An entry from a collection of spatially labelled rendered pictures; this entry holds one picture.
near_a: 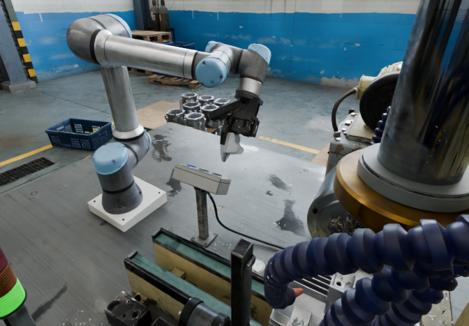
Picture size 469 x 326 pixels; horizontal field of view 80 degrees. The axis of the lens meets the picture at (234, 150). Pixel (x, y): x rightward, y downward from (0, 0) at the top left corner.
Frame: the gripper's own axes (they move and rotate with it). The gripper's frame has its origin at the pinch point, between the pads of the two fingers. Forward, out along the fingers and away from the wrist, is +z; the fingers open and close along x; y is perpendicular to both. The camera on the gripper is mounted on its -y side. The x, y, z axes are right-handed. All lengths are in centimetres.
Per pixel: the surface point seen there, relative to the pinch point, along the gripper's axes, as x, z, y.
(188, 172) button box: -3.6, 7.5, -8.1
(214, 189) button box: -3.6, 9.5, 2.4
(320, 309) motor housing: -23.2, 19.8, 38.4
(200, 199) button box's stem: 1.9, 14.7, -4.4
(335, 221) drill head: -3.8, 7.1, 35.8
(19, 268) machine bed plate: -19, 51, -47
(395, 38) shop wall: 441, -283, 23
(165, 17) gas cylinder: 411, -290, -485
